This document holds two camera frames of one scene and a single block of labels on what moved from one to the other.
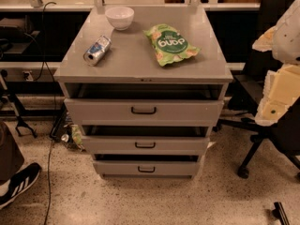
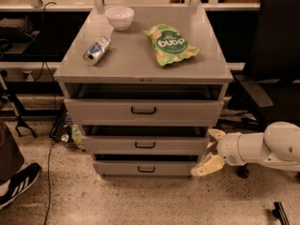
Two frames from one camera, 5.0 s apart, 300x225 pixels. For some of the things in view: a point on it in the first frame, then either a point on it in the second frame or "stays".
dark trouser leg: [11, 157] stays
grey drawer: [147, 145] stays
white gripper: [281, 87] -> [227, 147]
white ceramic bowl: [120, 17] stays
